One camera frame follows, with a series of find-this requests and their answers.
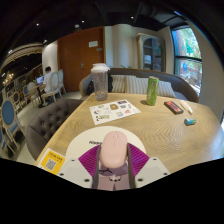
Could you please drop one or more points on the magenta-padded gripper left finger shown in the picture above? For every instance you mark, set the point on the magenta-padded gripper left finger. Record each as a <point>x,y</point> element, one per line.
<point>88,160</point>

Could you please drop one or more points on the yellow square sticker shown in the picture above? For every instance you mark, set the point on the yellow square sticker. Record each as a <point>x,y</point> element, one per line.
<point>50,161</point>

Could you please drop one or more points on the white sticker sheet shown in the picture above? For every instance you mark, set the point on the white sticker sheet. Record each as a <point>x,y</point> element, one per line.
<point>114,111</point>

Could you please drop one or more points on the person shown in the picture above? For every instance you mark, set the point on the person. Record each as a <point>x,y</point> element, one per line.
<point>48,80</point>

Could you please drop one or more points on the black-framed window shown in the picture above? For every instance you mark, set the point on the black-framed window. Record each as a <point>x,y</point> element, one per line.
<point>186,63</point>

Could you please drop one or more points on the pale sofa cushion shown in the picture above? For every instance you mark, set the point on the pale sofa cushion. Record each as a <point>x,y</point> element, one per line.
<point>166,89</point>

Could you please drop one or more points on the pink computer mouse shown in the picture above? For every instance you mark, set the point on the pink computer mouse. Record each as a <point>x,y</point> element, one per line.
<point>114,148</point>

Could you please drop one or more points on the open laptop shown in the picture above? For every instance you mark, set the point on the open laptop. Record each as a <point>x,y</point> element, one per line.
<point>40,79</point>

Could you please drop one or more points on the clear plastic wrapped packet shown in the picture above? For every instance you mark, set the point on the clear plastic wrapped packet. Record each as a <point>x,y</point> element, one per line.
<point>186,106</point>

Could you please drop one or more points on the black bag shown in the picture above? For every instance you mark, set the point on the black bag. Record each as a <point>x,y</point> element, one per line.
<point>89,87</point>

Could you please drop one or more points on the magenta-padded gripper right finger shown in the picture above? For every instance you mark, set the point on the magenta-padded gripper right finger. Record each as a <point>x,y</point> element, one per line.
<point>138,160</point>

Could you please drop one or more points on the white door sign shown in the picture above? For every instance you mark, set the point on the white door sign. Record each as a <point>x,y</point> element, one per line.
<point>93,44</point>

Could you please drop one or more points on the black box red print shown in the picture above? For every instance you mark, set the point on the black box red print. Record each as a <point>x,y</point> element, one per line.
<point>173,107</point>

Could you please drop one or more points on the small green blue pack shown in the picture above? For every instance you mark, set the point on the small green blue pack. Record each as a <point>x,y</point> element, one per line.
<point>190,121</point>

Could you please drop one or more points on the green drink can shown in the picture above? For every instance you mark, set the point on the green drink can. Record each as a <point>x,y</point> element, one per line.
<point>152,90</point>

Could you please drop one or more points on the brown wooden door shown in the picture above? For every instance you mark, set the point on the brown wooden door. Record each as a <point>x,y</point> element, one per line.
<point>75,60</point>

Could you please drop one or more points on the grey glass-door cabinet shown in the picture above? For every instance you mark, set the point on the grey glass-door cabinet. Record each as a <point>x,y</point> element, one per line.
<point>151,53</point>

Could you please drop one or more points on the striped sofa cushion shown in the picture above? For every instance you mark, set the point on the striped sofa cushion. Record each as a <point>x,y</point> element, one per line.
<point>133,85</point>

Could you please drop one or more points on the grey tufted armchair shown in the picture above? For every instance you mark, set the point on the grey tufted armchair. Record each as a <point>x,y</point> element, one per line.
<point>50,123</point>

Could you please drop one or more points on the clear shaker bottle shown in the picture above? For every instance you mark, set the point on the clear shaker bottle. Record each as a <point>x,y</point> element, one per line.
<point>100,83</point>

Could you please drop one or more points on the brown curved sofa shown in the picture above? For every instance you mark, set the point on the brown curved sofa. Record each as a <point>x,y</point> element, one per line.
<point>180,83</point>

